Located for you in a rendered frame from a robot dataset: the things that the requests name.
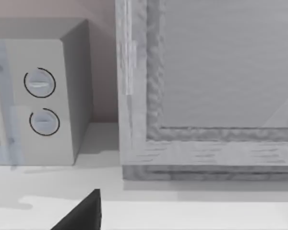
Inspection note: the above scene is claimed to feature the pale microwave oven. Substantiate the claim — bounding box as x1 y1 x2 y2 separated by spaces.
0 18 95 166

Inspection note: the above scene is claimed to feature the pale round microwave knob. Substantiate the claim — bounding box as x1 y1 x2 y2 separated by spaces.
24 67 57 99
29 108 60 137

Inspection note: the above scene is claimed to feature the grey wooden cabinet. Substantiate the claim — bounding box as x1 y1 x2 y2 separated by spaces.
114 0 288 182

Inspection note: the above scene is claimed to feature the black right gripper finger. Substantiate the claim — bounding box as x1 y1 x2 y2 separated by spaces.
50 188 102 230

